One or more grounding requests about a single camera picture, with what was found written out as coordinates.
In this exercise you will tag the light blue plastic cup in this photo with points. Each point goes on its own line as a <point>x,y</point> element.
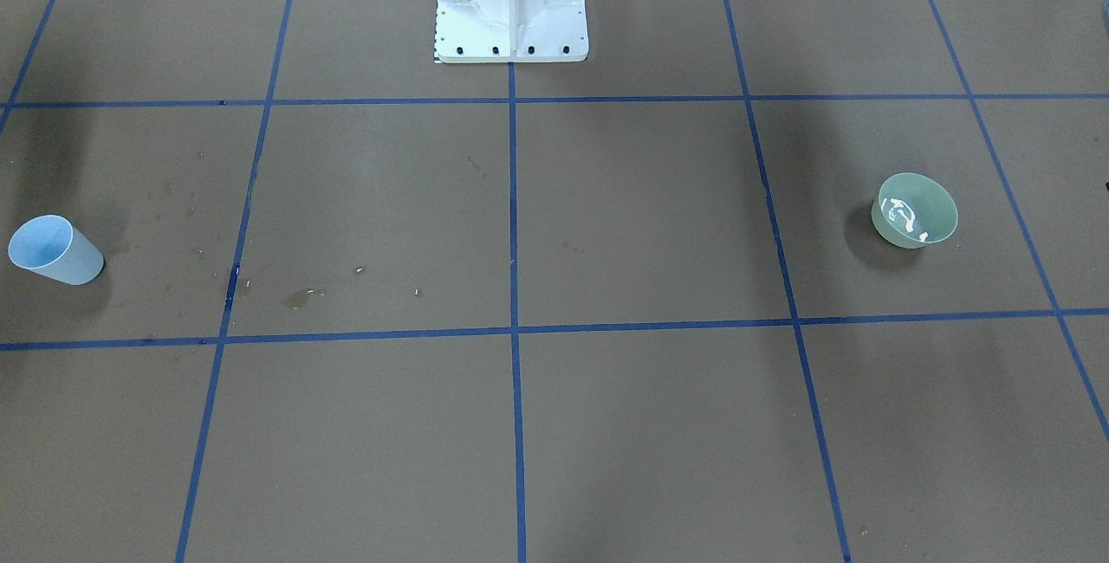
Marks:
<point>51,246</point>

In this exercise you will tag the green plastic bowl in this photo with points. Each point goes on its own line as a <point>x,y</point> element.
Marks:
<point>912,211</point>

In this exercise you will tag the white camera stand base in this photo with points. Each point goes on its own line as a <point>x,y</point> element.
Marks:
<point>510,31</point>

